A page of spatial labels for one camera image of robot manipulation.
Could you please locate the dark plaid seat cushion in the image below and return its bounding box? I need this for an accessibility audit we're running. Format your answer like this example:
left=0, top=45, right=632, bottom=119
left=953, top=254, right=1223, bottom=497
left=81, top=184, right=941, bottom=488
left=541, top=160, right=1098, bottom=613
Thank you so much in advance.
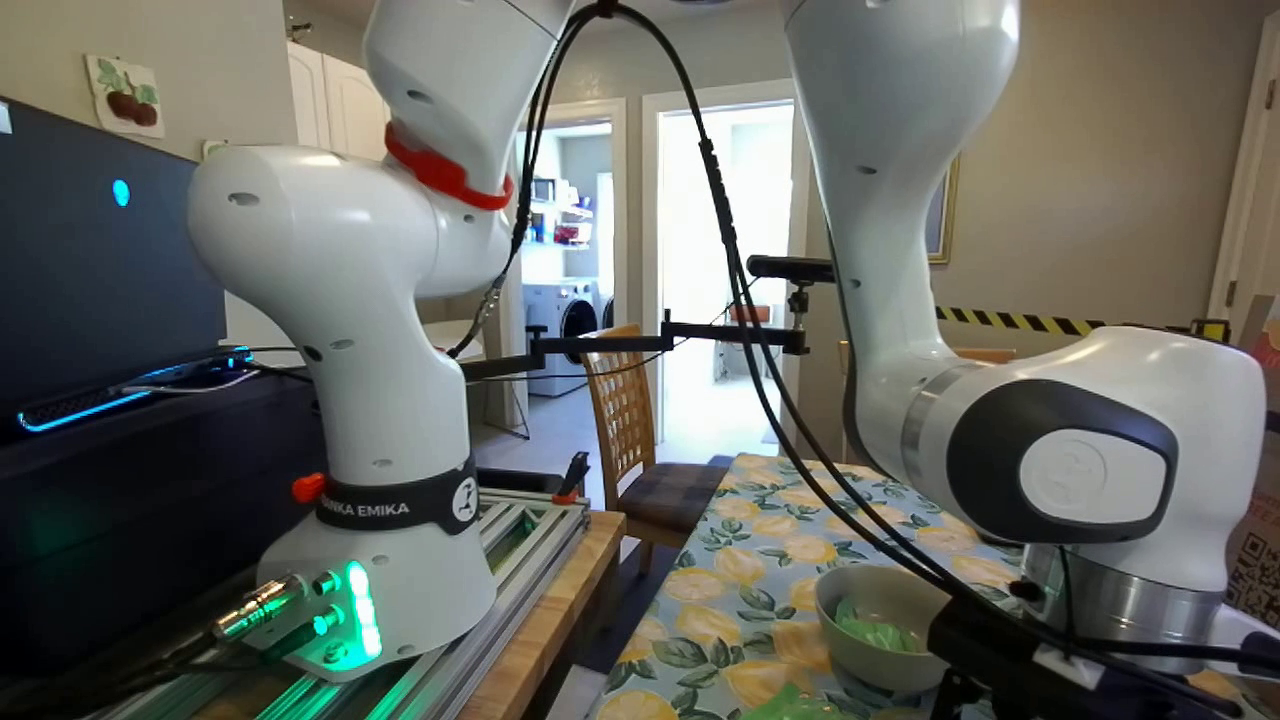
left=613, top=452, right=737, bottom=532

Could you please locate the white panel door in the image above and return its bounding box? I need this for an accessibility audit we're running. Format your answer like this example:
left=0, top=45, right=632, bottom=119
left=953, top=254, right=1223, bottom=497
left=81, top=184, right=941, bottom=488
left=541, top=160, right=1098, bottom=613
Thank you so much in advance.
left=1203, top=9, right=1280, bottom=336

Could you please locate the wooden board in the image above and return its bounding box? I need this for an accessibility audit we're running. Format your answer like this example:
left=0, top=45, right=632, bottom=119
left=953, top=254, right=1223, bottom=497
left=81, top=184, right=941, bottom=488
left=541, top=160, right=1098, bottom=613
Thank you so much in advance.
left=455, top=509, right=632, bottom=720

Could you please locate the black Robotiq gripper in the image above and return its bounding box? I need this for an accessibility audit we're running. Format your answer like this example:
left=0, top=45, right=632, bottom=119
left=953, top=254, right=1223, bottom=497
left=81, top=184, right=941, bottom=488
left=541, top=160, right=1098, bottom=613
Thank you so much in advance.
left=963, top=676, right=1117, bottom=720

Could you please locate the green nut snack packet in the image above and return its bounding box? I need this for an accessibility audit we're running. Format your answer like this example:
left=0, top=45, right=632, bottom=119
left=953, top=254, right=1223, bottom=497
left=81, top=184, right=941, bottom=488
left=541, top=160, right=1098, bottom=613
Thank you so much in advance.
left=739, top=680, right=853, bottom=720

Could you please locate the red joint clip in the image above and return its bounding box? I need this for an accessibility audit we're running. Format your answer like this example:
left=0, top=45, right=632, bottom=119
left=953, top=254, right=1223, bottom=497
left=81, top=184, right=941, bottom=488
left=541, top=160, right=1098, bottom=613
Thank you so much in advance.
left=379, top=119, right=521, bottom=216

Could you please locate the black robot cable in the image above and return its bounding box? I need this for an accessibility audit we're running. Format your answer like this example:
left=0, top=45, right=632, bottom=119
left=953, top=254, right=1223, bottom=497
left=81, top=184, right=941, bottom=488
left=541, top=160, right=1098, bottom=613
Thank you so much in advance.
left=442, top=0, right=1280, bottom=676

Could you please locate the black stereo camera bar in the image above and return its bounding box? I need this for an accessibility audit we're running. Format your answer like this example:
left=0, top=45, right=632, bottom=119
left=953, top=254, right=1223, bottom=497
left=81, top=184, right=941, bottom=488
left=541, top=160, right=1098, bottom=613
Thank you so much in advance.
left=744, top=254, right=838, bottom=326

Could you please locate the grey ceramic bowl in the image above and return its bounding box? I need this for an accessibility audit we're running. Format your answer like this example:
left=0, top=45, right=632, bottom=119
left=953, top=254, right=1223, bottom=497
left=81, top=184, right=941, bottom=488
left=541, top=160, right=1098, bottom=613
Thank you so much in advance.
left=811, top=561, right=961, bottom=700

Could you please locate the blue lit device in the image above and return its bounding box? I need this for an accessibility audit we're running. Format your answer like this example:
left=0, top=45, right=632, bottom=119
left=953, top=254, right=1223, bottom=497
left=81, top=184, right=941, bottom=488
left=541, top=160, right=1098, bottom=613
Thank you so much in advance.
left=12, top=343, right=266, bottom=440

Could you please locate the wooden lattice chair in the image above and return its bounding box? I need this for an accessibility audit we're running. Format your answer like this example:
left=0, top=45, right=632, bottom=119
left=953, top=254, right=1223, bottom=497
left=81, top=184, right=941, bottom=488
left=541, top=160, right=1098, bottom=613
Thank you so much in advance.
left=575, top=319, right=737, bottom=551

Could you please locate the white wall cabinet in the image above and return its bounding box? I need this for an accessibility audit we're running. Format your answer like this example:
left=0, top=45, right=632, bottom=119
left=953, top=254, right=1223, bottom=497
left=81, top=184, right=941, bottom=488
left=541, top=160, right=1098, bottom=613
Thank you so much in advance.
left=285, top=37, right=390, bottom=169

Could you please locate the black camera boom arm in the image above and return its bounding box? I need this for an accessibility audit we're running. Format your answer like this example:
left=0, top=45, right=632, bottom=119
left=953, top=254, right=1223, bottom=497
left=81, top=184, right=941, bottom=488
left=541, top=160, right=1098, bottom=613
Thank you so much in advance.
left=455, top=307, right=811, bottom=385

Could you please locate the green plastic packet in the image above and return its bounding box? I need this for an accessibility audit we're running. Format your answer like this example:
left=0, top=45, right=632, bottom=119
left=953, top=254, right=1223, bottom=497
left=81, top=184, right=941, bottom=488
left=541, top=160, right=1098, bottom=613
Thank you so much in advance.
left=826, top=591, right=936, bottom=660

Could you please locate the black cabinet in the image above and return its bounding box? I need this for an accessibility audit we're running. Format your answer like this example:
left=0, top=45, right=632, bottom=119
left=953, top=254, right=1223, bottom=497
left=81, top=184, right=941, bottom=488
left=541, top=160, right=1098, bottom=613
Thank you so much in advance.
left=0, top=369, right=330, bottom=689

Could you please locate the yellow black caution barrier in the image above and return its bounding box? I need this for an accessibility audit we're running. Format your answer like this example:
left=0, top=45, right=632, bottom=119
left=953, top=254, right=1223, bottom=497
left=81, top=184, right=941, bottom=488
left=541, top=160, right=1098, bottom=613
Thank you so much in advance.
left=936, top=303, right=1231, bottom=343

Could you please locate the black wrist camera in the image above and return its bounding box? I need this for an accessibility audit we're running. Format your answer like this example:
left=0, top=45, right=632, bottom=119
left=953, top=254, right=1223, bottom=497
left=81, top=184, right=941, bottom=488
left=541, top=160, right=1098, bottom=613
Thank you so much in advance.
left=926, top=596, right=1117, bottom=692

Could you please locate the cherry wall picture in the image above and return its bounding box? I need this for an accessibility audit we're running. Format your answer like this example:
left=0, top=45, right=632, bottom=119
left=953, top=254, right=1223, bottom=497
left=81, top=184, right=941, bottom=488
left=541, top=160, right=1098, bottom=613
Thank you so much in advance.
left=85, top=52, right=166, bottom=141

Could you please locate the aluminium rail mounting base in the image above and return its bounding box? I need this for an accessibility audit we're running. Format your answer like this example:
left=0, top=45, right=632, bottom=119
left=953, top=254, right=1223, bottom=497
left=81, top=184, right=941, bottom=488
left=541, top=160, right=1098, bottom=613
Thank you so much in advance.
left=122, top=488, right=593, bottom=720

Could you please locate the lemon print tablecloth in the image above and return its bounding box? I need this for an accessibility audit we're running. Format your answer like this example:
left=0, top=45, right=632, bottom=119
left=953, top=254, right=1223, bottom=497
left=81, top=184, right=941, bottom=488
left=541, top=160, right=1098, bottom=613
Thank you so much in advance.
left=593, top=452, right=1280, bottom=720

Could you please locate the black flat monitor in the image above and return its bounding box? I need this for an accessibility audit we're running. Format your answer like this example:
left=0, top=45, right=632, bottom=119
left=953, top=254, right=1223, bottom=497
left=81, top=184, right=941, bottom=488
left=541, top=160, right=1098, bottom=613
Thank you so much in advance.
left=0, top=92, right=231, bottom=443

